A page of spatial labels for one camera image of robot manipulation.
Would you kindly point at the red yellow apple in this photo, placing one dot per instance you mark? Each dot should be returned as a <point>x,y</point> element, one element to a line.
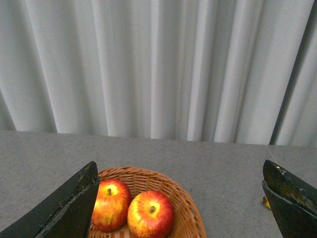
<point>150,215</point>
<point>111,205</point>

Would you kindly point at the red yellow apple left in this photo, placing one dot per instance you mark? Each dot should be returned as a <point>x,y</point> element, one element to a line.
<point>111,205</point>

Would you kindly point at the white pleated curtain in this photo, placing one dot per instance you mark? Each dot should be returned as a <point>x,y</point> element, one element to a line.
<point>233,71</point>

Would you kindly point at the brown wicker basket left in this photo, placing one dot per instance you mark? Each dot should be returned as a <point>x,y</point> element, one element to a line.
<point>187,220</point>

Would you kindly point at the yellow banana at left edge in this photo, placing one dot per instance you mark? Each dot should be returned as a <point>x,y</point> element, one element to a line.
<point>266,203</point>

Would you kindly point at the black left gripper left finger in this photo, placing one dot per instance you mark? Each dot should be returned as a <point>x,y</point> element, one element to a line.
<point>66,213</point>

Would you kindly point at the red yellow apple right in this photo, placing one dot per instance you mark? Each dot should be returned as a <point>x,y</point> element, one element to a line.
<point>150,215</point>

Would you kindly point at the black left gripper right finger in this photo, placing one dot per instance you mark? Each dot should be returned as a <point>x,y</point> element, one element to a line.
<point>293,202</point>

